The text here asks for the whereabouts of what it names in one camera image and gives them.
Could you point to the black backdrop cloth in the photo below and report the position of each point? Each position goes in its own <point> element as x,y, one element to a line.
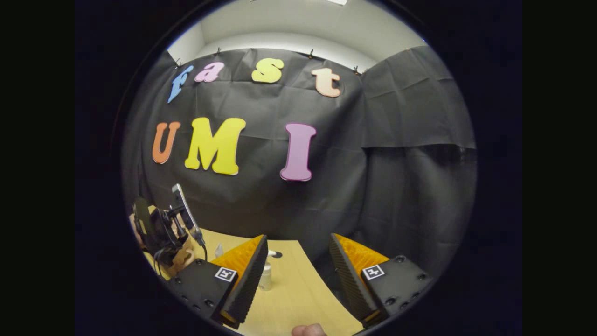
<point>396,186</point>

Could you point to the white pump bottle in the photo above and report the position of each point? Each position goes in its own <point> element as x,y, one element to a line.
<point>265,277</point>

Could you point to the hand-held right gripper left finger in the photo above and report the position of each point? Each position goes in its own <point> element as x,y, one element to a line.
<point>249,284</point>

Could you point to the row of black cloth clips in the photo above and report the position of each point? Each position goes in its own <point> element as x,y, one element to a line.
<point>311,54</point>

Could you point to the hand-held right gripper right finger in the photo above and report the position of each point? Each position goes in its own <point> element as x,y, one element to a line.
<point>350,284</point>

